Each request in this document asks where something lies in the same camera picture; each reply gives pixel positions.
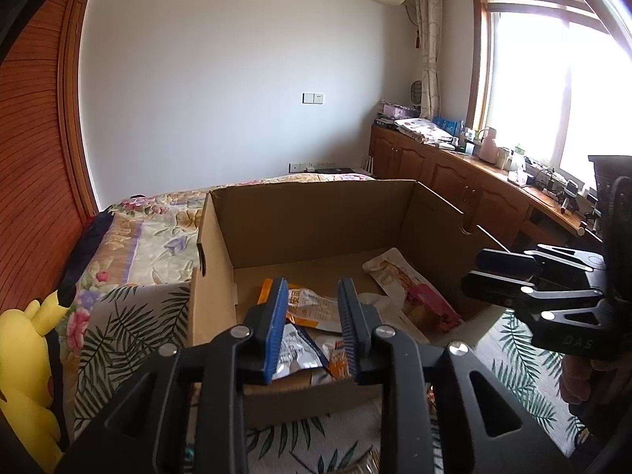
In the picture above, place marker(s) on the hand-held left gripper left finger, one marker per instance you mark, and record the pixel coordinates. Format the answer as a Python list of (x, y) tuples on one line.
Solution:
[(279, 328)]

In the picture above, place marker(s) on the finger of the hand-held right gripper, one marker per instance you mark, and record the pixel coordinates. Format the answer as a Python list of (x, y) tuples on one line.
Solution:
[(508, 260), (498, 290)]

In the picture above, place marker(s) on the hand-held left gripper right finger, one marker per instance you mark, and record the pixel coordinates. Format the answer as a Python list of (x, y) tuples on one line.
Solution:
[(348, 321)]

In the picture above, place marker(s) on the silver snack packet orange print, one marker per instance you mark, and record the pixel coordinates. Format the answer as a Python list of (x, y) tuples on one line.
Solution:
[(296, 350)]

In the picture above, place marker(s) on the white orange snack packet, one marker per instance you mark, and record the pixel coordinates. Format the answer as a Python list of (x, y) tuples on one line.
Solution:
[(313, 308)]

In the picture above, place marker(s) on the pink snack packet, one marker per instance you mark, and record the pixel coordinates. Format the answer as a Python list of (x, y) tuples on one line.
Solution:
[(434, 306)]

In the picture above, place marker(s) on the white red snack packet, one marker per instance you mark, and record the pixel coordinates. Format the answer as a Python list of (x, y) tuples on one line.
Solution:
[(392, 271)]

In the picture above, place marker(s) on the brown cardboard box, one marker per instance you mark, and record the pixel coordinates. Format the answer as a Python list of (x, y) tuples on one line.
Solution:
[(306, 222)]

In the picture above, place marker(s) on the person's right hand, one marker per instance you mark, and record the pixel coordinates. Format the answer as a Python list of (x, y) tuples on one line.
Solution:
[(576, 380)]

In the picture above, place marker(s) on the wooden side cabinet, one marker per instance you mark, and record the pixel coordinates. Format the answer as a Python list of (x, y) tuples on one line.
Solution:
[(444, 173)]

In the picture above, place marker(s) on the pink kettle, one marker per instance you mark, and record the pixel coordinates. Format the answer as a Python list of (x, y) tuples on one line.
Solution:
[(489, 147)]

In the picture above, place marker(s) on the blue packets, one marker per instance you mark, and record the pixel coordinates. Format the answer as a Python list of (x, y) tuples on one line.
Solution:
[(448, 125)]

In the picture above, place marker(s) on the green leaf print blanket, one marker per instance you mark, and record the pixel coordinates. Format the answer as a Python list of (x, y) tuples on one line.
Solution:
[(128, 326)]

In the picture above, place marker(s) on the folded floral cloth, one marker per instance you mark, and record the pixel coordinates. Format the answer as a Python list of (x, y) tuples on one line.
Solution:
[(424, 131)]

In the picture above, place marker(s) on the pink box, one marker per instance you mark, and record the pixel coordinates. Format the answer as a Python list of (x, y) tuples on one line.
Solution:
[(397, 110)]

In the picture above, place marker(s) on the wooden framed window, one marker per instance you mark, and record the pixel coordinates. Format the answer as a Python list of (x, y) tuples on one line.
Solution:
[(543, 74)]

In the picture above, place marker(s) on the small round fan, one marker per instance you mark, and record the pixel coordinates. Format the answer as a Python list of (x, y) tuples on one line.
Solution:
[(416, 93)]

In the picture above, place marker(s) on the dark cloth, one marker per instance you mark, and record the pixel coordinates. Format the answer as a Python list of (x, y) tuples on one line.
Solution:
[(86, 252)]

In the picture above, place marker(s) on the patterned beige curtain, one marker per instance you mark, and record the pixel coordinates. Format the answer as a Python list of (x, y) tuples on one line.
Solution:
[(428, 44)]

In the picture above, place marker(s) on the yellow plush toy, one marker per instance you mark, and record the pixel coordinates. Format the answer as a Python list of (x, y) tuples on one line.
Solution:
[(24, 390)]

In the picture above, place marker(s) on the wooden slatted wardrobe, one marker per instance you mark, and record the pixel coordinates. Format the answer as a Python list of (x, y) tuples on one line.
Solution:
[(34, 133)]

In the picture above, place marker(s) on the white low wall sockets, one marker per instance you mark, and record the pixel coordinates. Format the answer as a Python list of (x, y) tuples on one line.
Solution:
[(301, 167)]

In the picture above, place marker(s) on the white wall switch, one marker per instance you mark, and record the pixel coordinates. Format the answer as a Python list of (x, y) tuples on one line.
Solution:
[(313, 98)]

